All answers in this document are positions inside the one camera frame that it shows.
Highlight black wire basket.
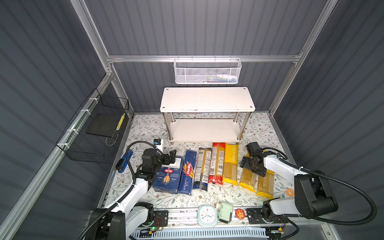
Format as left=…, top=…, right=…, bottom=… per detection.
left=57, top=90, right=130, bottom=164

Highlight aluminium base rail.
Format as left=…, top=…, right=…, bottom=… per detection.
left=131, top=205, right=325, bottom=232

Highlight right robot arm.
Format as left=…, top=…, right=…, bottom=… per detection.
left=241, top=142, right=339, bottom=221

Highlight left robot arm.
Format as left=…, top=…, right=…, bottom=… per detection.
left=79, top=148, right=177, bottom=240

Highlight orange tape roll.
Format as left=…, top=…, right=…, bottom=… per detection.
left=286, top=189, right=295, bottom=197

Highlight white two-tier shelf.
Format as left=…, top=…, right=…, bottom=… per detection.
left=160, top=87, right=256, bottom=143

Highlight yellow Pastatime spaghetti bag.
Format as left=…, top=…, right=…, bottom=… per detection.
left=223, top=144, right=239, bottom=186

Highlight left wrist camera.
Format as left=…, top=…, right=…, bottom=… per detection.
left=154, top=139, right=163, bottom=152

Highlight blue handled tool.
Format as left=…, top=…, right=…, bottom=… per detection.
left=116, top=150, right=133, bottom=174

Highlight blue-ended clear spaghetti bag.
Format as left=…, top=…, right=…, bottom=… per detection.
left=193, top=148, right=212, bottom=192

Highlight yellow green marker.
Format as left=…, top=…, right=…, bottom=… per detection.
left=116, top=113, right=126, bottom=131

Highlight wide blue Barilla pasta box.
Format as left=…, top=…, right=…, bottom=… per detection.
left=153, top=157, right=184, bottom=194

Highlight white wire mesh basket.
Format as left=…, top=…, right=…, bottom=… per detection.
left=173, top=58, right=242, bottom=85

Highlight red-ended spaghetti bag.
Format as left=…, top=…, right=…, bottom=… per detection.
left=209, top=143, right=226, bottom=185

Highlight red round badge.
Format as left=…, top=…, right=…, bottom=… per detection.
left=235, top=209, right=246, bottom=220

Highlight narrow blue Barilla spaghetti box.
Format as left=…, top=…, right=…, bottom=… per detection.
left=178, top=150, right=198, bottom=195

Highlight white tube in basket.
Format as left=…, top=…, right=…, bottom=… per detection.
left=217, top=74, right=238, bottom=83

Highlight black corrugated left cable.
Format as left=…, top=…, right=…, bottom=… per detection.
left=77, top=140, right=164, bottom=240

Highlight mint green timer device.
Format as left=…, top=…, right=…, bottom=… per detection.
left=215, top=202, right=234, bottom=224

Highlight mint alarm clock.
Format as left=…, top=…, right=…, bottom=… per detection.
left=197, top=205, right=218, bottom=227

